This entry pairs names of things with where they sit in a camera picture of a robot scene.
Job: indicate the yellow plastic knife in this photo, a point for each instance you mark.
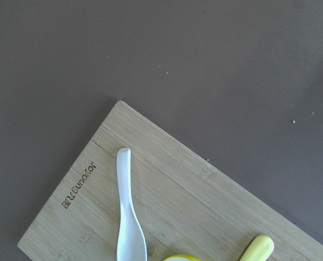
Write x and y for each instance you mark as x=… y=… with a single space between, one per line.
x=260 y=249

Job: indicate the bamboo cutting board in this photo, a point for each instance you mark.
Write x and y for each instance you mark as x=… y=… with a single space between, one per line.
x=184 y=204

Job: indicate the lemon slice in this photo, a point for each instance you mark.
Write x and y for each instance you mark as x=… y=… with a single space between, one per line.
x=181 y=257

